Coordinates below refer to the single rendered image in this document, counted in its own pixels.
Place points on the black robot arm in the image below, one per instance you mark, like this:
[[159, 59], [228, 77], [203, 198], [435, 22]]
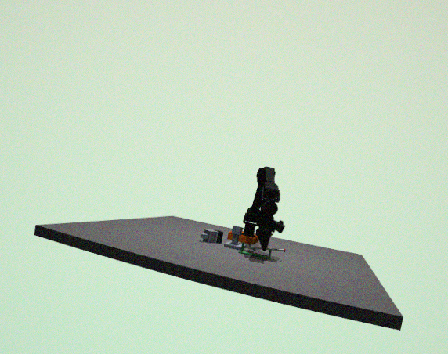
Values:
[[267, 194]]

